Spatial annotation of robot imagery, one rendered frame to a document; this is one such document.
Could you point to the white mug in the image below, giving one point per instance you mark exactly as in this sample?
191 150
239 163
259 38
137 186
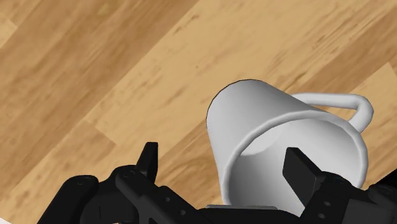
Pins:
248 114

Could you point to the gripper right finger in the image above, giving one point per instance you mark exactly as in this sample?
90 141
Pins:
319 189

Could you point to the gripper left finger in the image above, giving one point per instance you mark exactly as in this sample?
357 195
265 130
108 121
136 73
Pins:
136 192

